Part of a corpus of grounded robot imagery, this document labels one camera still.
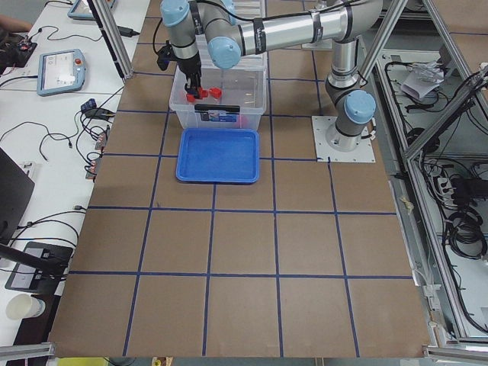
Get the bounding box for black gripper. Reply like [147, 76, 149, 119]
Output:
[177, 53, 201, 98]

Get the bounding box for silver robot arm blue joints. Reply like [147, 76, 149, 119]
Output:
[159, 0, 384, 139]

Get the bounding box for clear plastic storage box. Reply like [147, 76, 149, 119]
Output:
[169, 51, 268, 130]

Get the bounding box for blue plastic tray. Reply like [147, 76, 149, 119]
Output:
[175, 128, 260, 185]

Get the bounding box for teach pendant at top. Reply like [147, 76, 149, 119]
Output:
[67, 0, 95, 21]

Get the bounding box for teach pendant with red button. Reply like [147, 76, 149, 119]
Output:
[37, 49, 86, 96]

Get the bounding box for black laptop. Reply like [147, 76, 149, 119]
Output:
[0, 149, 34, 244]

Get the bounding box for white paper cup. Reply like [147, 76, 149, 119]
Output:
[5, 294, 46, 320]

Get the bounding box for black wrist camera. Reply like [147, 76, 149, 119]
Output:
[156, 43, 172, 71]

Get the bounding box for aluminium frame post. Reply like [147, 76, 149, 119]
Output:
[88, 0, 133, 80]

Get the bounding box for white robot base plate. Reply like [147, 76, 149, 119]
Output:
[312, 116, 376, 163]

